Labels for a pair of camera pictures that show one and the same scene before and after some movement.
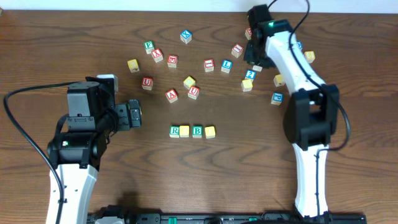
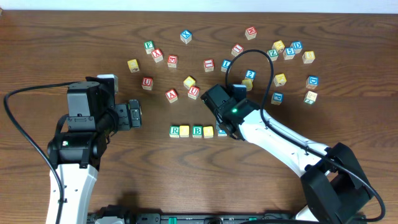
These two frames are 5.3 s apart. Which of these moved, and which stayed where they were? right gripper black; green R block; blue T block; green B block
Moved: right gripper black; blue T block
Stayed: green B block; green R block
